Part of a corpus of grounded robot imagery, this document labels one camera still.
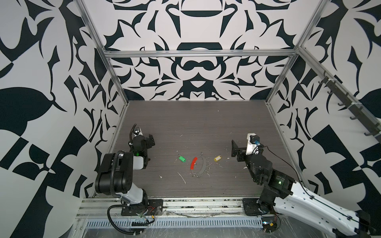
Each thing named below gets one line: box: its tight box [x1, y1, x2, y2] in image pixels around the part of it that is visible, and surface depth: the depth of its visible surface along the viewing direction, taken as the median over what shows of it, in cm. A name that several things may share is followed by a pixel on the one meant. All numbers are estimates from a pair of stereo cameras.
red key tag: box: [190, 156, 198, 171], surface depth 91 cm
